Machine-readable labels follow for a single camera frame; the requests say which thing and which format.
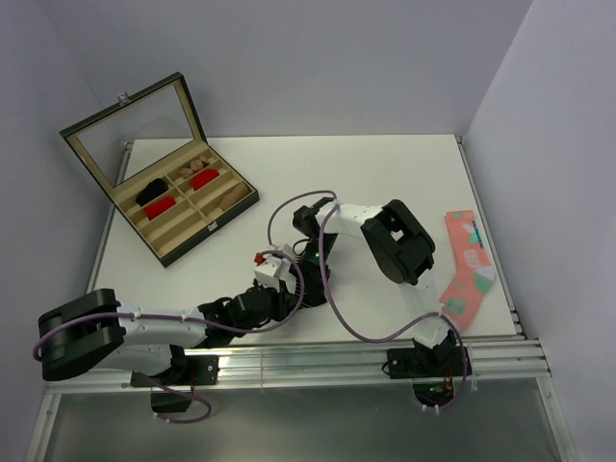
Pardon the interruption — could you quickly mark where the red rolled sock right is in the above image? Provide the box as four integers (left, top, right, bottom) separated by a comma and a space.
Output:
191, 168, 219, 191

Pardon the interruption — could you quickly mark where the pink patterned sock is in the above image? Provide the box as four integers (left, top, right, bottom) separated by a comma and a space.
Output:
439, 210, 497, 332

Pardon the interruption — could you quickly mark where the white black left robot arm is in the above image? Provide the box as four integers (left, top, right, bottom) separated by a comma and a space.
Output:
33, 283, 305, 384

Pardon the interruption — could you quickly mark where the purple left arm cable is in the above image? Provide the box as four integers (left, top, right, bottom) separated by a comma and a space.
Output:
31, 247, 305, 424

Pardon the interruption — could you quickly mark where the red rolled sock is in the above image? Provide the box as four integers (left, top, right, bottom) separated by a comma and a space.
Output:
191, 168, 219, 191
144, 196, 176, 220

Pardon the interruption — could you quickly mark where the beige rolled sock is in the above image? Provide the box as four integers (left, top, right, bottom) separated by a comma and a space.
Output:
180, 155, 210, 178

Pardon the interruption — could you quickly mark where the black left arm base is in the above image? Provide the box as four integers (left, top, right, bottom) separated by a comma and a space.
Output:
130, 355, 218, 424

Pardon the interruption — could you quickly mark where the black compartment storage box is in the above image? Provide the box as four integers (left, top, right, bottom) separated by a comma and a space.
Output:
60, 72, 260, 268

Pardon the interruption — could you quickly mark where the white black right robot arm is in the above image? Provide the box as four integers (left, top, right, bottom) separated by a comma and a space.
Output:
293, 198, 456, 375

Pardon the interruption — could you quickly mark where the tan ribbed sock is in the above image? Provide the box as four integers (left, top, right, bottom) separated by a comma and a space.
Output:
218, 183, 250, 212

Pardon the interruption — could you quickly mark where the aluminium rail frame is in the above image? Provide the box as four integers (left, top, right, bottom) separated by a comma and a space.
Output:
45, 137, 578, 462

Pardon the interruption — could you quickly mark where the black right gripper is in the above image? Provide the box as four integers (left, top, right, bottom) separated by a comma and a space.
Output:
290, 233, 338, 306

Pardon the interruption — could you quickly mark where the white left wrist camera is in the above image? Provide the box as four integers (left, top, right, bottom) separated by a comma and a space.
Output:
254, 252, 295, 292

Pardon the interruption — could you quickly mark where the black rolled sock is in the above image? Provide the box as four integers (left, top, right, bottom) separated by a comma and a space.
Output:
135, 178, 168, 207

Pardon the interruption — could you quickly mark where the red rolled sock left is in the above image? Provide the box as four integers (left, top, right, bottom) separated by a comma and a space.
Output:
144, 196, 176, 220

